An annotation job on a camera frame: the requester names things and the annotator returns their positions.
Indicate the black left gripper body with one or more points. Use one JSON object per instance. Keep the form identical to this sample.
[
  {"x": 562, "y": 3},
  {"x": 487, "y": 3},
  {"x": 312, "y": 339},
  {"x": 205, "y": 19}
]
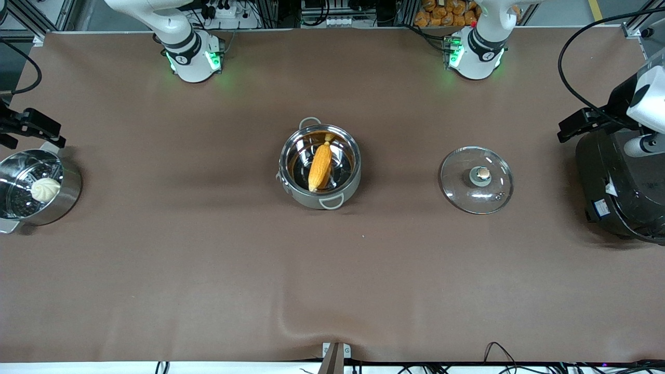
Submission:
[{"x": 616, "y": 105}]

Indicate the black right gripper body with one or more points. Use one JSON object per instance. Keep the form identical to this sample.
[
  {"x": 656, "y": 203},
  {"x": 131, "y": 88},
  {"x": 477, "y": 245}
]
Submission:
[{"x": 7, "y": 123}]

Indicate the glass pot lid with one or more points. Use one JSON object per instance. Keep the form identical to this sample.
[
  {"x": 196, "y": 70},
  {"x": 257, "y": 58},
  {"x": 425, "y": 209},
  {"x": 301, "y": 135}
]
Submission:
[{"x": 477, "y": 182}]

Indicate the yellow corn cob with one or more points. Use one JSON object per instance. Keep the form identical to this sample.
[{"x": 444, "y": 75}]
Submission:
[{"x": 320, "y": 166}]

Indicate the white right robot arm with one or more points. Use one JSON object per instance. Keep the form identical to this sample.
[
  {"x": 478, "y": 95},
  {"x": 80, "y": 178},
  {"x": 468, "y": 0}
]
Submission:
[{"x": 188, "y": 52}]

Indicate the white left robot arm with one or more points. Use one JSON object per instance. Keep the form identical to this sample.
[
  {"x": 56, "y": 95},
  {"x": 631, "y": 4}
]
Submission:
[{"x": 483, "y": 52}]

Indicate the steel steamer pot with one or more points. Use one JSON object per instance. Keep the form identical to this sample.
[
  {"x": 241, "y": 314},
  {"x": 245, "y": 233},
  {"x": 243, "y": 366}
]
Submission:
[{"x": 57, "y": 200}]

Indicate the grey steel cooking pot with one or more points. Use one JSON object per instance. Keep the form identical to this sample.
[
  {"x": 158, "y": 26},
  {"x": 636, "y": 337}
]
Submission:
[{"x": 332, "y": 200}]

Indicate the white steamed bun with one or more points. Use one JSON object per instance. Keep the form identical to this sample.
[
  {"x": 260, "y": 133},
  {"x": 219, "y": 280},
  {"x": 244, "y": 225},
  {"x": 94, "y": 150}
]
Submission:
[{"x": 45, "y": 189}]

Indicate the black rice cooker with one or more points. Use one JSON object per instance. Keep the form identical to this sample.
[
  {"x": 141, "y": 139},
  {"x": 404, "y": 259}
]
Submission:
[{"x": 618, "y": 192}]

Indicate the bag of orange buns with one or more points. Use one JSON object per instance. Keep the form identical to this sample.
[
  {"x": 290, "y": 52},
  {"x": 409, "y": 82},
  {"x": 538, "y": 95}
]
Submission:
[{"x": 447, "y": 13}]

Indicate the white power strip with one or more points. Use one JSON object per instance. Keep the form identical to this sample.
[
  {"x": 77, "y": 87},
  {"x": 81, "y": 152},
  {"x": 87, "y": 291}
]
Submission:
[{"x": 223, "y": 10}]

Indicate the brown table mat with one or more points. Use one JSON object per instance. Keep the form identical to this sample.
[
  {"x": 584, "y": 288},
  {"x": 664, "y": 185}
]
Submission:
[{"x": 332, "y": 280}]

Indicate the aluminium frame profile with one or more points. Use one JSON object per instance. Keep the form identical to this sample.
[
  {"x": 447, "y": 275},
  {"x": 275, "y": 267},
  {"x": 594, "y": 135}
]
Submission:
[{"x": 67, "y": 14}]

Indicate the metal table clamp bracket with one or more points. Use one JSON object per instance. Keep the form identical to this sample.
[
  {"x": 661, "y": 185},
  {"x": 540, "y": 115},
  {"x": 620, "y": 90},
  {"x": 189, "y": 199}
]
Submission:
[{"x": 335, "y": 356}]

